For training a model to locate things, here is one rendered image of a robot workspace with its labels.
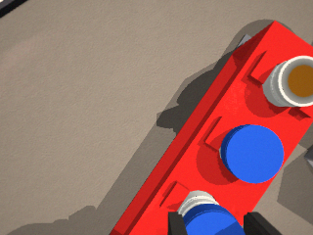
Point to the red tube rack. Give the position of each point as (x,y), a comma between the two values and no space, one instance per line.
(192,161)

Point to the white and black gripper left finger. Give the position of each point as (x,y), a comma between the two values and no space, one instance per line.
(175,224)

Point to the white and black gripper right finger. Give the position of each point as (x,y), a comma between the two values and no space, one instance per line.
(256,224)

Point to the dark grey bolted mounting bracket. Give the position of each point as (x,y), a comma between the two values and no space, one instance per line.
(244,40)

